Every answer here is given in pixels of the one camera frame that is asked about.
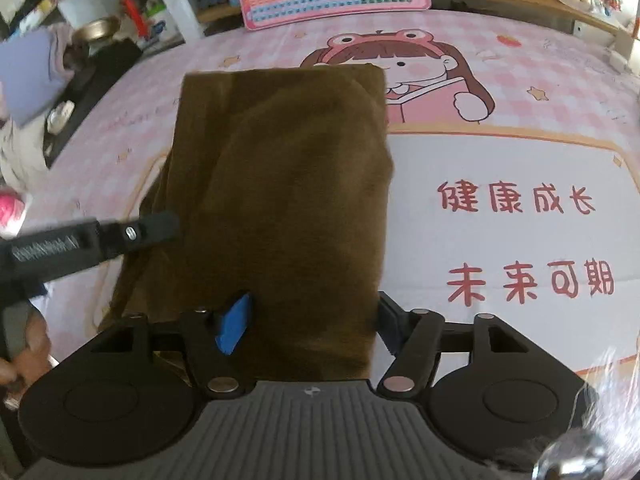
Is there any person's left hand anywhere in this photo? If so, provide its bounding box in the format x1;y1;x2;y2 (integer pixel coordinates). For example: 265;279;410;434
1;310;52;387

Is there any pink checkered cartoon table mat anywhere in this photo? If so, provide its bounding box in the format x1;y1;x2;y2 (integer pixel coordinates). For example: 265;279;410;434
16;6;640;480

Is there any brown velvet garment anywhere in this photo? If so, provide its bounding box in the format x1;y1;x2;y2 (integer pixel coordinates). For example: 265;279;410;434
103;64;393;382

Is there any lavender folded cloth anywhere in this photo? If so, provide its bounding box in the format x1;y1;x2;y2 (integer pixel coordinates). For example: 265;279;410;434
1;23;75;126

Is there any white tub green lid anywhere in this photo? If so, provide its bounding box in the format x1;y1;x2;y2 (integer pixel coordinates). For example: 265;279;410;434
143;3;167;40

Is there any brass bowl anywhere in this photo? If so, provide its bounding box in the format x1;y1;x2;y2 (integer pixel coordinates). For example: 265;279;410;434
73;16;120;44

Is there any cream white garment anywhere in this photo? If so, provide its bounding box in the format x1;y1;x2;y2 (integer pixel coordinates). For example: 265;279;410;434
1;114;49;193

